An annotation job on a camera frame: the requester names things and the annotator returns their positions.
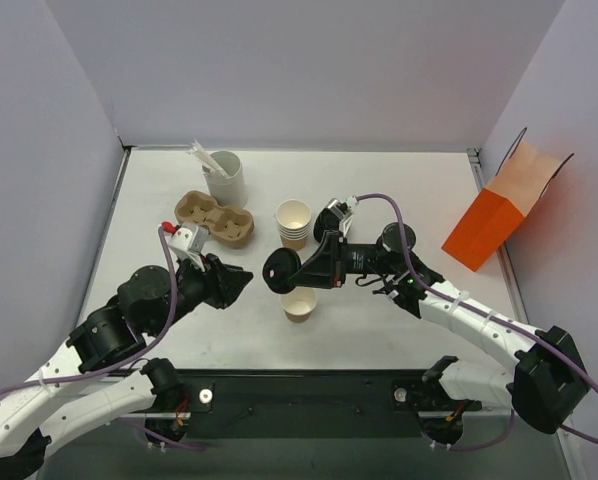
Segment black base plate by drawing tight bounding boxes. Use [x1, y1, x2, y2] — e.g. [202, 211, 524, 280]
[143, 369, 482, 442]

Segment white wrapped stirrers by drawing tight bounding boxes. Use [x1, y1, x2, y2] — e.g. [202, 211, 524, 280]
[189, 139, 229, 178]

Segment white cylindrical holder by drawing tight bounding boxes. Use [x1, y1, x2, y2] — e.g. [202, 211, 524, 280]
[202, 151, 248, 208]

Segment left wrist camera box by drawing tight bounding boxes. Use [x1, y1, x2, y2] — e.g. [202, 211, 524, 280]
[168, 223, 210, 259]

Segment stack of brown paper cups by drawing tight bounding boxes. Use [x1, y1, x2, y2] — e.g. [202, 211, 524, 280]
[275, 199, 312, 251]

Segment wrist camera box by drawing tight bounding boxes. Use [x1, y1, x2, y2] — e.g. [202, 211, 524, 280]
[326, 196, 359, 237]
[168, 223, 210, 259]

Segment black plastic cup lid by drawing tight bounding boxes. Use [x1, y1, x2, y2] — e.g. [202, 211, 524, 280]
[262, 247, 301, 295]

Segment single brown paper cup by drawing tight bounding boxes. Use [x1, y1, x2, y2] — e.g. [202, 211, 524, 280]
[280, 287, 317, 323]

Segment brown pulp cup carrier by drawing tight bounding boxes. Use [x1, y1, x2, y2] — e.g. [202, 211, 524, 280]
[174, 190, 255, 249]

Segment stack of black cup lids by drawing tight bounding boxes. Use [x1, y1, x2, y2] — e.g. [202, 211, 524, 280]
[313, 207, 341, 243]

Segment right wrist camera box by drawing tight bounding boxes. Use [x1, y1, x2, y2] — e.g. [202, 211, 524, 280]
[326, 196, 359, 237]

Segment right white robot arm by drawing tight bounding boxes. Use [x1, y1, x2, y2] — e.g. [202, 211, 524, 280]
[264, 222, 590, 434]

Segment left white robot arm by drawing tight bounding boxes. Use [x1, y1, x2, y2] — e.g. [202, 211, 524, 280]
[0, 254, 253, 479]

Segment orange paper takeout bag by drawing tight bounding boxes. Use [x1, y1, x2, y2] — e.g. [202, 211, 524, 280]
[442, 129, 574, 272]

